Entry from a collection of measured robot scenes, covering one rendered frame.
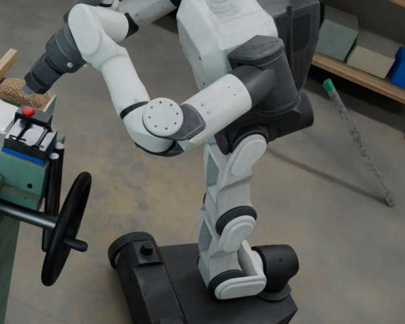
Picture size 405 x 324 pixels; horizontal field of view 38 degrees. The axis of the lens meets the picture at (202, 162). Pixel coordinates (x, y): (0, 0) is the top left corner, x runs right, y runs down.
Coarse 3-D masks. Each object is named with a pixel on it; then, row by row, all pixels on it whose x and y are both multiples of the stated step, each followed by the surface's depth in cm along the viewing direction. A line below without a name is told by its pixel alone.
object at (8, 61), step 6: (6, 54) 168; (12, 54) 169; (0, 60) 165; (6, 60) 166; (12, 60) 170; (0, 66) 163; (6, 66) 166; (0, 72) 162; (6, 72) 168; (0, 78) 164
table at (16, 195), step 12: (0, 84) 163; (0, 108) 156; (12, 108) 157; (48, 108) 163; (0, 120) 152; (0, 180) 137; (0, 192) 139; (12, 192) 139; (24, 192) 140; (24, 204) 141; (36, 204) 140
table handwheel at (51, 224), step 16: (80, 176) 139; (80, 192) 135; (0, 208) 141; (16, 208) 142; (64, 208) 131; (80, 208) 155; (48, 224) 142; (64, 224) 130; (48, 256) 131; (64, 256) 152; (48, 272) 133
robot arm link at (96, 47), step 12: (72, 12) 119; (84, 12) 117; (72, 24) 119; (84, 24) 117; (96, 24) 117; (84, 36) 118; (96, 36) 116; (108, 36) 118; (84, 48) 118; (96, 48) 117; (108, 48) 117; (120, 48) 119; (96, 60) 118; (108, 60) 118
